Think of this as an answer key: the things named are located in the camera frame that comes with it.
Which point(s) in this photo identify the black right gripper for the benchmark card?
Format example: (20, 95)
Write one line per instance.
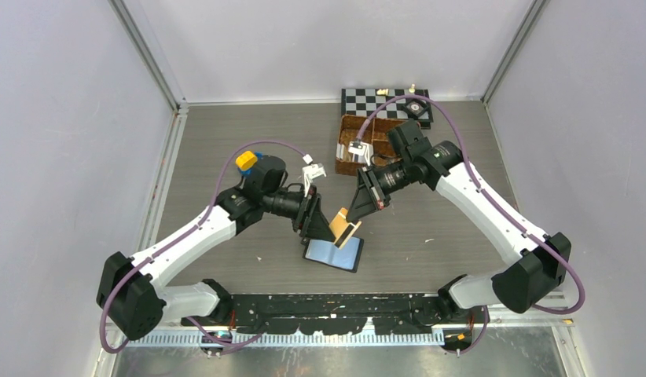
(369, 197)

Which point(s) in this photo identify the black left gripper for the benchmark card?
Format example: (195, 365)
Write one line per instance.
(310, 221)

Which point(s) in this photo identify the black leather card holder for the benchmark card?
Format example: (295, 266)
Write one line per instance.
(346, 258)

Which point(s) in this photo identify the gold credit card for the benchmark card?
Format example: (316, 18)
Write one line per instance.
(343, 229)

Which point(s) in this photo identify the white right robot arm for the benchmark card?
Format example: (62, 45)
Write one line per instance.
(534, 259)

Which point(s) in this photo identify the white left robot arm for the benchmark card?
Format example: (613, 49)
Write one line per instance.
(134, 291)

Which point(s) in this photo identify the woven wicker divided basket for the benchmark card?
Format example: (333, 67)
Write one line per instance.
(375, 135)

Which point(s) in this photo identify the blue toy car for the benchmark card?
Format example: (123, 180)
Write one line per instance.
(246, 173)

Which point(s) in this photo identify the yellow toy block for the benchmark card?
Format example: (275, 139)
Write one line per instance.
(246, 160)

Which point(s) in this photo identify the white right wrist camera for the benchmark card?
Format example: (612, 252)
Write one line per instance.
(360, 152)

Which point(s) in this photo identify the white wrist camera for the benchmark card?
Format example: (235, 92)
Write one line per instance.
(360, 152)
(311, 171)

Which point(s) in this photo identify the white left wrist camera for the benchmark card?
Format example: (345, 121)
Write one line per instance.
(311, 171)

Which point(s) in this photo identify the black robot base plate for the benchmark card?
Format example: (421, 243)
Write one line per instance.
(338, 314)

